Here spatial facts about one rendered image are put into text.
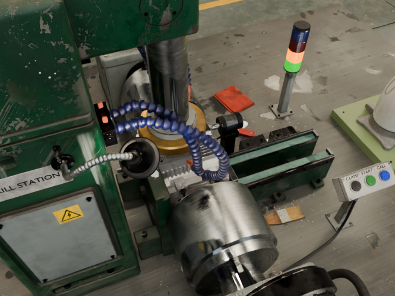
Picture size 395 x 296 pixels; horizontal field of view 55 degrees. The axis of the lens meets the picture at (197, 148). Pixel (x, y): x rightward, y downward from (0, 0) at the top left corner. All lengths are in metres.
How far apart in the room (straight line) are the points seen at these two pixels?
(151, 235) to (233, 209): 0.33
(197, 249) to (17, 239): 0.39
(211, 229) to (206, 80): 1.02
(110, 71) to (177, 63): 0.60
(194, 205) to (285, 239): 0.47
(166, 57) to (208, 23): 2.88
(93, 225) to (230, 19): 3.05
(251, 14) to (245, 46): 1.82
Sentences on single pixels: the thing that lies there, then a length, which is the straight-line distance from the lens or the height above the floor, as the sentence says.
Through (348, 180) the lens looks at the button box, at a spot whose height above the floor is 1.08.
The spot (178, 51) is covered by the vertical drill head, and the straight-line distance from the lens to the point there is 0.80.
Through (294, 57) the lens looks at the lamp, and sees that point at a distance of 1.47.
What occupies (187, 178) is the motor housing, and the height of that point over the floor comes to 1.06.
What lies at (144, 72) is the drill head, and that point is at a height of 1.16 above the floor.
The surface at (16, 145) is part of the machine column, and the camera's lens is 0.68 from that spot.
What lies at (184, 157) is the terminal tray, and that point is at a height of 1.15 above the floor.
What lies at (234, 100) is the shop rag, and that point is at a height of 0.81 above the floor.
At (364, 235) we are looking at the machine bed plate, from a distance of 1.41.
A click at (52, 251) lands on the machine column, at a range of 0.97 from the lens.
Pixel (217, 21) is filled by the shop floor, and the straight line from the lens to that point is 3.70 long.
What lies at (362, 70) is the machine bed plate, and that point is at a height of 0.80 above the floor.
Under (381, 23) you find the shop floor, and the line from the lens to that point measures 4.06.
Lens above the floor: 1.96
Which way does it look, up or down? 51 degrees down
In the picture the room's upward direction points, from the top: straight up
